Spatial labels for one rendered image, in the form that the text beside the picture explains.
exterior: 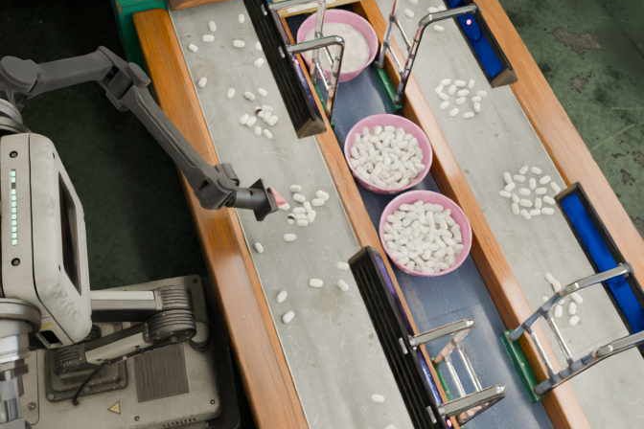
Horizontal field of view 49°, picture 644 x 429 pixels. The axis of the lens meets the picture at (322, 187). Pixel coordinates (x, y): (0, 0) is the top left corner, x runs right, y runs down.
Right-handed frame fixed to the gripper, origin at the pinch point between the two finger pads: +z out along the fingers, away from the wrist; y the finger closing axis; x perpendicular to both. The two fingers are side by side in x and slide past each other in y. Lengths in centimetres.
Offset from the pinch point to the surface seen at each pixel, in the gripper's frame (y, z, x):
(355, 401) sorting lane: -56, 6, 6
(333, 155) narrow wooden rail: 12.8, 19.2, -9.0
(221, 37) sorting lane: 67, 6, 5
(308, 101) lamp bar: 11.0, -11.6, -28.7
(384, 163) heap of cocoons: 7.0, 32.2, -16.3
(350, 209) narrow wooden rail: -5.4, 17.9, -7.8
